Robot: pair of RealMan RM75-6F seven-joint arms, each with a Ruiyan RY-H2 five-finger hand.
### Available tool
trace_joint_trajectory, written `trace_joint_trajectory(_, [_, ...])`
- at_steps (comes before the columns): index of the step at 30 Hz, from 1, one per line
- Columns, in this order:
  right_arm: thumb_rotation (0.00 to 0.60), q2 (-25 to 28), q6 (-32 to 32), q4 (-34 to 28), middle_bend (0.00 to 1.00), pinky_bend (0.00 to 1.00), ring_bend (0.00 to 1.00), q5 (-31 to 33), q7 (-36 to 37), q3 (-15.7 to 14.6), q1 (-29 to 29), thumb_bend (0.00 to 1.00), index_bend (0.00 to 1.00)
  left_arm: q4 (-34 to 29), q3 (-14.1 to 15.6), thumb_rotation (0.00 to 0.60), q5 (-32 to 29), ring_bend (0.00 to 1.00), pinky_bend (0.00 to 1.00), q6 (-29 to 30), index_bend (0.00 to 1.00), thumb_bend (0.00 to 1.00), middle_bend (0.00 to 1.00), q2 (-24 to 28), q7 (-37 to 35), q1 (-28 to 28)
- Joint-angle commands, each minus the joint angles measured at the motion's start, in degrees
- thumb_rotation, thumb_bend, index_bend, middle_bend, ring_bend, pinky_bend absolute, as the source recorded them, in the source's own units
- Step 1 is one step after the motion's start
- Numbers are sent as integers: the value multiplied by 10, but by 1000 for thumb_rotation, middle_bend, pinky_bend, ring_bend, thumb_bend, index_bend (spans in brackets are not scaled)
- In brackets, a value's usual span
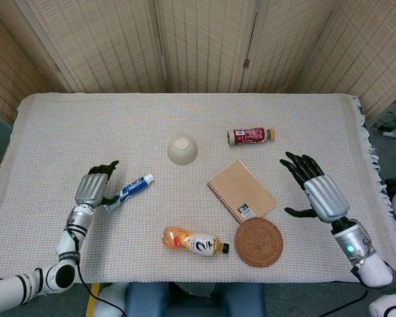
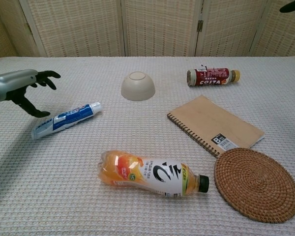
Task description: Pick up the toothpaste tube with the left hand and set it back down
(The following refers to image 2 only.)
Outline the red Costa coffee bottle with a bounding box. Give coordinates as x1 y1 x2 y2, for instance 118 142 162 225
186 64 241 87

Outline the kraft spiral notebook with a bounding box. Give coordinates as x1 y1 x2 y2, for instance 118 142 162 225
166 94 266 158

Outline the wicker folding screen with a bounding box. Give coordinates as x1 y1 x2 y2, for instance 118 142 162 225
0 0 295 58

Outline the white woven tablecloth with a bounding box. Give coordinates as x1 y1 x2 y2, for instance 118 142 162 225
0 56 295 236

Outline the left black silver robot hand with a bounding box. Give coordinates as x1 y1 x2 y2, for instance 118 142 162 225
0 69 61 118

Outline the round woven rattan coaster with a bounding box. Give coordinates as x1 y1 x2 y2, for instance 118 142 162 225
213 147 295 217

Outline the cream ceramic bowl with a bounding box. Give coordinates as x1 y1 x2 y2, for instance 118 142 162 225
120 71 156 102

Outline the blue white toothpaste tube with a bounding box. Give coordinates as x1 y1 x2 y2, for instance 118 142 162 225
31 101 102 141

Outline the orange juice plastic bottle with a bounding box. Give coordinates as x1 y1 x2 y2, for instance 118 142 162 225
97 149 210 198

